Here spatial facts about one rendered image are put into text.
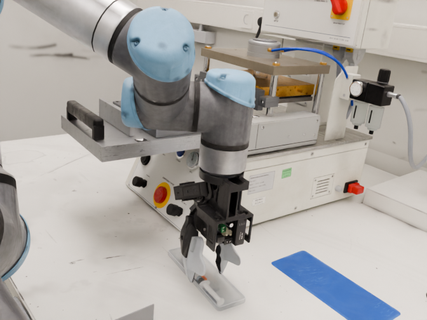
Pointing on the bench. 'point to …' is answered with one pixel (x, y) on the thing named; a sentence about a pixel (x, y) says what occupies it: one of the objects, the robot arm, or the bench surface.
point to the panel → (152, 167)
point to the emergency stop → (160, 194)
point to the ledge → (401, 198)
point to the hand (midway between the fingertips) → (204, 268)
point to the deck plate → (351, 136)
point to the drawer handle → (88, 117)
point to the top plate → (270, 58)
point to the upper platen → (284, 87)
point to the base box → (300, 180)
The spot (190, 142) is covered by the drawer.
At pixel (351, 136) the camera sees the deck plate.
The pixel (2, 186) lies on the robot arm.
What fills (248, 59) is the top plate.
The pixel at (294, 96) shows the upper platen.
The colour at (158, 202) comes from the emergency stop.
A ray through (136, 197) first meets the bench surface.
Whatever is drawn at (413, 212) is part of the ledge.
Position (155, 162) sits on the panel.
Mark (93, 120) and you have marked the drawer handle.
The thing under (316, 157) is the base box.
